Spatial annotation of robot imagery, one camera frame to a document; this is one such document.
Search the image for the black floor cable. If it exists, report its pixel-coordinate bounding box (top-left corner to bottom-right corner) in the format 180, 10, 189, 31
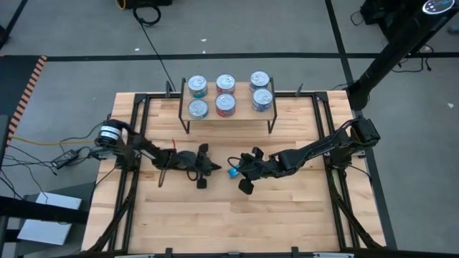
131, 5, 177, 92

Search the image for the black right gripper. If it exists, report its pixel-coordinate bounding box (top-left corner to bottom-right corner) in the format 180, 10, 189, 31
235, 145, 280, 196

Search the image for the black floor equipment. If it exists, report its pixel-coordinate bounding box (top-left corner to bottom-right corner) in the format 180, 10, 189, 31
115, 0, 174, 11

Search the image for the black beam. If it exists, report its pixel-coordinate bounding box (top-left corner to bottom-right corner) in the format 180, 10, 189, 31
0, 195, 90, 225

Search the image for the wooden shelf with black legs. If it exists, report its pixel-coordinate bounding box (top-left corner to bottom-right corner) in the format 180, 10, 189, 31
178, 77, 279, 135

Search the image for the black metal table frame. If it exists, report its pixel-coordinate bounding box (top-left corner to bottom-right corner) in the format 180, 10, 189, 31
85, 80, 387, 258

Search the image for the black power brick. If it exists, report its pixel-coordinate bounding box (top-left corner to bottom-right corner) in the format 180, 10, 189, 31
51, 148, 80, 170

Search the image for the orange black striped tape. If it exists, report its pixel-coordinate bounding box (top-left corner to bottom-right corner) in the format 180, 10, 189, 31
6, 54, 49, 136

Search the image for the black equipment base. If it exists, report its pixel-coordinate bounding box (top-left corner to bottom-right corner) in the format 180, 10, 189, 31
359, 0, 424, 28

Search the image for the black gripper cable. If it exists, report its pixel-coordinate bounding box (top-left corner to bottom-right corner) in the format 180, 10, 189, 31
157, 157, 174, 188
227, 156, 252, 171

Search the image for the yellow cable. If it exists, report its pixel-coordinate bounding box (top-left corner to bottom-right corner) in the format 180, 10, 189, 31
9, 135, 98, 147

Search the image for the black tower fan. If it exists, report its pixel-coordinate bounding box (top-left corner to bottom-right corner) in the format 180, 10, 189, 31
347, 0, 459, 112

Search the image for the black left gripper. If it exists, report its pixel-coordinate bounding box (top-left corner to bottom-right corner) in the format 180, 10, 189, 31
175, 143, 222, 190

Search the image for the white flat box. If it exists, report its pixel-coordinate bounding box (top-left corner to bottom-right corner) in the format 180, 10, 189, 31
16, 191, 83, 247

